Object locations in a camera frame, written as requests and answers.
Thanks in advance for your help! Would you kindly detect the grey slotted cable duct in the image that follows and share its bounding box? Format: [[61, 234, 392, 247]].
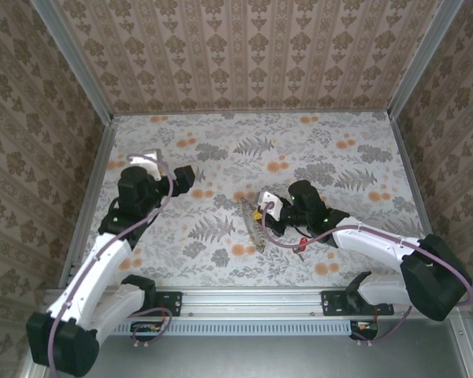
[[110, 317, 356, 336]]

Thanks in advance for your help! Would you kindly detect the aluminium frame post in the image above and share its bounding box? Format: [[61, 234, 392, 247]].
[[388, 0, 456, 119], [35, 0, 116, 123]]

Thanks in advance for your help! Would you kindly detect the long aluminium mounting rail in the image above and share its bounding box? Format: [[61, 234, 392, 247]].
[[43, 286, 472, 318]]

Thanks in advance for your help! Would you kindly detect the aluminium table side rail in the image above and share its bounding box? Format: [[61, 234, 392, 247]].
[[389, 113, 437, 237], [61, 116, 121, 291]]

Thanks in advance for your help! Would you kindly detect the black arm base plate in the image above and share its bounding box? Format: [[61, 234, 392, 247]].
[[141, 290, 183, 318], [321, 290, 396, 318]]

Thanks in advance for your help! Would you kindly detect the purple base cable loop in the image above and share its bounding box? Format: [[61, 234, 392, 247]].
[[132, 306, 173, 350], [352, 305, 415, 348]]

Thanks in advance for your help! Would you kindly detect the grey metal panel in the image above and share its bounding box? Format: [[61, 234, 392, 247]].
[[21, 318, 473, 378]]

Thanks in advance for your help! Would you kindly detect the black electronics box with wires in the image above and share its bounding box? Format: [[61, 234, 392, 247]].
[[129, 321, 167, 343], [348, 319, 379, 342]]

